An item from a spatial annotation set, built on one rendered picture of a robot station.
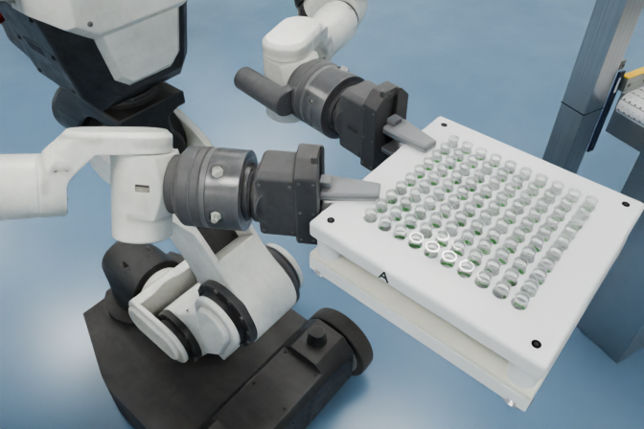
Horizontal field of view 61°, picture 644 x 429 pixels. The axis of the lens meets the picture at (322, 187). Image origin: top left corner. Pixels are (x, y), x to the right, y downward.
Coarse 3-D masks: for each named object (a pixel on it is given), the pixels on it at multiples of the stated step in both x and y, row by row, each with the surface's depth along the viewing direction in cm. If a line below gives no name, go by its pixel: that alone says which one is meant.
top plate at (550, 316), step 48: (480, 144) 63; (384, 192) 57; (432, 192) 57; (336, 240) 52; (384, 240) 52; (432, 240) 52; (528, 240) 52; (576, 240) 52; (624, 240) 52; (432, 288) 48; (480, 288) 48; (576, 288) 48; (480, 336) 45; (528, 336) 44
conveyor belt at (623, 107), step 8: (640, 88) 114; (624, 96) 112; (632, 96) 112; (640, 96) 112; (624, 104) 112; (632, 104) 111; (640, 104) 110; (624, 112) 113; (632, 112) 111; (640, 112) 110; (632, 120) 112; (640, 120) 110
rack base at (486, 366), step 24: (312, 264) 58; (336, 264) 56; (360, 288) 54; (384, 288) 53; (384, 312) 53; (408, 312) 51; (432, 312) 51; (432, 336) 50; (456, 336) 49; (456, 360) 49; (480, 360) 48; (504, 360) 48; (504, 384) 46
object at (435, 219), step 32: (448, 160) 60; (416, 192) 56; (448, 192) 57; (480, 192) 55; (512, 192) 56; (544, 192) 55; (416, 224) 53; (448, 224) 53; (480, 224) 53; (544, 224) 52; (480, 256) 50
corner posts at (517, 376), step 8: (320, 248) 55; (328, 248) 55; (320, 256) 56; (328, 256) 55; (336, 256) 56; (512, 368) 45; (512, 376) 46; (520, 376) 45; (528, 376) 44; (520, 384) 45; (528, 384) 45; (536, 384) 46
